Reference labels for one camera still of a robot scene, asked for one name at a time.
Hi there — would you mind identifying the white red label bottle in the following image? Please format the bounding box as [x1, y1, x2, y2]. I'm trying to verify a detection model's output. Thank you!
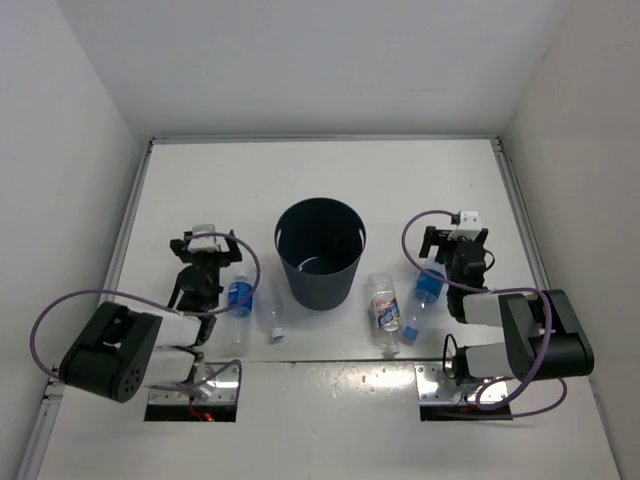
[366, 272, 402, 358]

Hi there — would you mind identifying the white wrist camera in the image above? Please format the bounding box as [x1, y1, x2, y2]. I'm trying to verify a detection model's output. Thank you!
[187, 224, 221, 253]
[447, 210, 482, 241]

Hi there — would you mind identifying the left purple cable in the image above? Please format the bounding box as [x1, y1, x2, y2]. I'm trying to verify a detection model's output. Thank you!
[30, 232, 262, 401]

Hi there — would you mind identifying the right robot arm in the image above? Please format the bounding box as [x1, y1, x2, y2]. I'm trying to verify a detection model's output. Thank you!
[419, 226, 595, 385]

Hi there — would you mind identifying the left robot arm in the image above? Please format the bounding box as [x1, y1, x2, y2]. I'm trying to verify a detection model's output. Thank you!
[59, 225, 242, 403]

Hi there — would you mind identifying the dark grey plastic bin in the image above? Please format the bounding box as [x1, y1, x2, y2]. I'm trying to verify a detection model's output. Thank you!
[274, 197, 367, 311]

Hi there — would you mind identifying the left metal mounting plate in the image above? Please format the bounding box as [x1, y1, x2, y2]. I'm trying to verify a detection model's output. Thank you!
[147, 361, 243, 407]

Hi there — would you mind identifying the blue label bottle left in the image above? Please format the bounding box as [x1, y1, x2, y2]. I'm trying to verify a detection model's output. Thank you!
[227, 271, 253, 355]

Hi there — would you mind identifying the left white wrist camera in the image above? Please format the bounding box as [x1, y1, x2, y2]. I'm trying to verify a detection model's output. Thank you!
[187, 224, 221, 253]

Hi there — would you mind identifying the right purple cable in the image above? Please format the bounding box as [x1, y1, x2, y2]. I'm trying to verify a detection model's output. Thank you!
[402, 209, 569, 419]

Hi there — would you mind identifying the blue bottle blue cap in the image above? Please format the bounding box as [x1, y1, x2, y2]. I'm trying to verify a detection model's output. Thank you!
[403, 264, 445, 344]

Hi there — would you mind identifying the metal mounting plate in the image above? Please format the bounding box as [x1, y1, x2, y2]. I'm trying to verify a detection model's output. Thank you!
[147, 361, 243, 407]
[414, 361, 492, 407]

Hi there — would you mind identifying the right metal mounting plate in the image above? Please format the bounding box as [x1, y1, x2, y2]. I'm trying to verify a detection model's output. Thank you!
[414, 361, 492, 407]

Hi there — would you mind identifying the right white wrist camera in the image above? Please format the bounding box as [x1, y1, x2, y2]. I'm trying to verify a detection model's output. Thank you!
[447, 210, 482, 241]

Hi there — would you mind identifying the clear bottle white cap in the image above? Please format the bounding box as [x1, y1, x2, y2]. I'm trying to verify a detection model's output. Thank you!
[258, 284, 284, 343]

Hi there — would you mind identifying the purple cable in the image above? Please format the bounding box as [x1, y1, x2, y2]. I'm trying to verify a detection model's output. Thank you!
[402, 209, 569, 419]
[30, 232, 262, 401]

